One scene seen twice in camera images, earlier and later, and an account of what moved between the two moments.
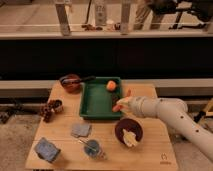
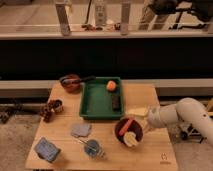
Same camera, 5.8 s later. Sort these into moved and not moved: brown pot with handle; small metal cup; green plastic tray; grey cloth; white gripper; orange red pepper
Moved: white gripper; orange red pepper
Not moved: green plastic tray; grey cloth; brown pot with handle; small metal cup
